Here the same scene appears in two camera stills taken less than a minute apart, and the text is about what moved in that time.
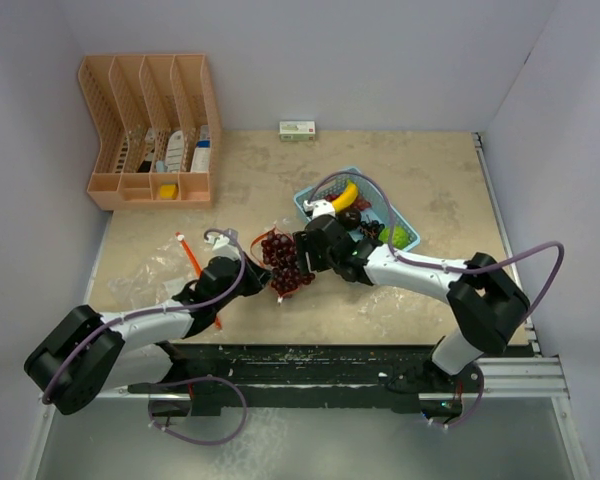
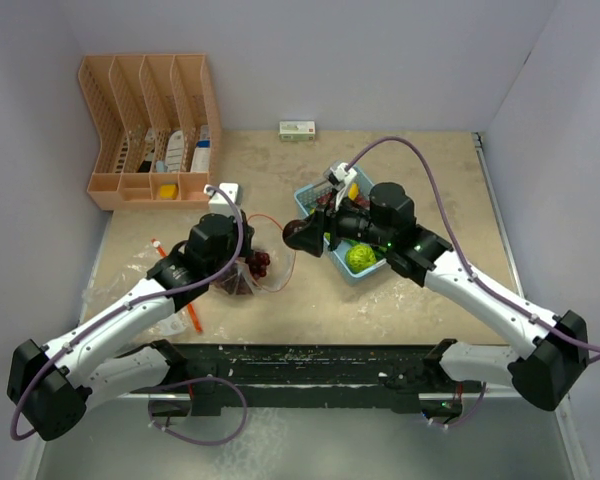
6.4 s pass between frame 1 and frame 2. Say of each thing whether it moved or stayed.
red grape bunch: moved
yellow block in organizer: stayed
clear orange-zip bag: moved
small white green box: stayed
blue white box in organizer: stayed
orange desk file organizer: stayed
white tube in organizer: stayed
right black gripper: moved
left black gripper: moved
